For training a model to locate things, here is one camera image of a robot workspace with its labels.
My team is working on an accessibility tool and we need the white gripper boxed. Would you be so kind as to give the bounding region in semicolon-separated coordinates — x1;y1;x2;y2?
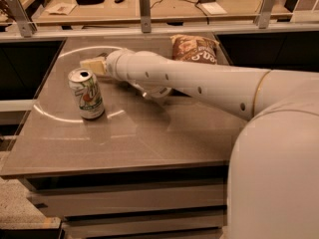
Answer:
80;49;135;81

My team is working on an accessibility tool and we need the black rxbar chocolate bar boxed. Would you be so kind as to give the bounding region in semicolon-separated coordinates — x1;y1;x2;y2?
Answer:
98;53;109;58

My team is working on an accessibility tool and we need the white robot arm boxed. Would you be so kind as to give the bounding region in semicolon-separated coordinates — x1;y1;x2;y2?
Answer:
85;49;319;239

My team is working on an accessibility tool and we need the brown late july chip bag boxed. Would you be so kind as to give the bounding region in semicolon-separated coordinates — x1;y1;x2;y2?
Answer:
170;34;219;65

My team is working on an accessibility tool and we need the green white 7up can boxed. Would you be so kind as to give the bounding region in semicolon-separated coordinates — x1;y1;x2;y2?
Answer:
68;68;105;120

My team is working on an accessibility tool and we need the paper packet on desk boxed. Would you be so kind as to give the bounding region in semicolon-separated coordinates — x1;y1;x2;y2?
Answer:
47;3;76;15

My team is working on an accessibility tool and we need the black object on desk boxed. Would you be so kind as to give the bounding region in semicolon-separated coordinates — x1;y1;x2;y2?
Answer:
76;0;105;5

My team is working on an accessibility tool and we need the wooden background desk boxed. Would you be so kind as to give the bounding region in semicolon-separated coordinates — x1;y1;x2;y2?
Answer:
31;0;293;27

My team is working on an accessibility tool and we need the grey drawer cabinet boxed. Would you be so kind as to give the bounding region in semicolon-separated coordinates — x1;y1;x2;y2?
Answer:
1;36;244;239

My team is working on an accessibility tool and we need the white paper sheet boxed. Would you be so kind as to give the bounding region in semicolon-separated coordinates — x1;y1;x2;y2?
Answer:
202;2;226;15

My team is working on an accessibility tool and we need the grey metal bracket left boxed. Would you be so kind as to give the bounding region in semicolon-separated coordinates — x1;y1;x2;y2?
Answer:
1;0;37;38

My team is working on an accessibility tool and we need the grey metal bracket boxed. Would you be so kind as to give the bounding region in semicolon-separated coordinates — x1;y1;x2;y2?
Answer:
139;0;152;33
1;0;37;38
254;0;276;29

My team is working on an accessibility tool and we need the grey metal bracket middle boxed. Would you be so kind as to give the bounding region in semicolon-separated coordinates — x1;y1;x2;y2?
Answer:
139;0;152;33

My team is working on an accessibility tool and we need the grey metal rail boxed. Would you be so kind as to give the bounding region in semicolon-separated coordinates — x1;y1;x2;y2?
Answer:
0;21;319;44

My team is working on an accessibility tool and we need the grey metal bracket right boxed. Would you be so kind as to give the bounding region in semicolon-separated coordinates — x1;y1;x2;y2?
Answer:
254;0;276;29

